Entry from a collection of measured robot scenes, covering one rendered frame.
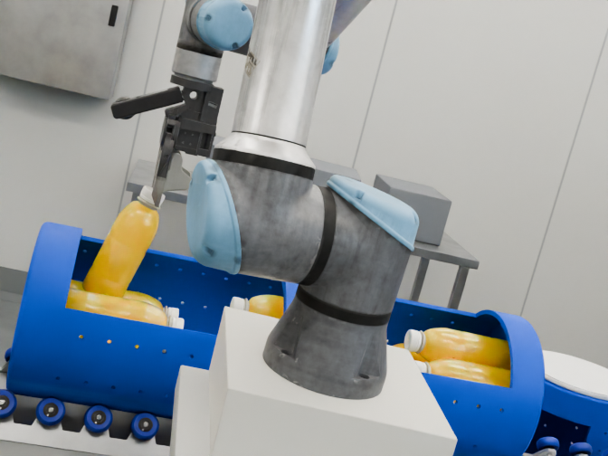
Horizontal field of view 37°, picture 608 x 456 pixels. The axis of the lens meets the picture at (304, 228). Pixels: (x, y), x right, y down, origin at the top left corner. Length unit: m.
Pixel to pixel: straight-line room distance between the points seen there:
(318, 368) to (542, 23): 4.19
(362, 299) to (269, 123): 0.22
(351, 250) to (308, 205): 0.07
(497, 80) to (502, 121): 0.22
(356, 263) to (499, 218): 4.15
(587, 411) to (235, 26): 1.24
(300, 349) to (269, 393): 0.07
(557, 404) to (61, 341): 1.18
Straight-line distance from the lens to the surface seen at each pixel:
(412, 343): 1.65
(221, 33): 1.35
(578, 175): 5.26
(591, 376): 2.29
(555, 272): 5.34
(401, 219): 1.02
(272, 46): 1.01
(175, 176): 1.49
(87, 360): 1.45
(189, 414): 1.13
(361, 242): 1.01
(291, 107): 1.00
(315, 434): 1.03
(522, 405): 1.62
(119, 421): 1.62
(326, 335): 1.05
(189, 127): 1.48
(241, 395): 1.00
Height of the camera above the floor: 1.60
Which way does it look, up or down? 10 degrees down
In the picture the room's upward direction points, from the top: 14 degrees clockwise
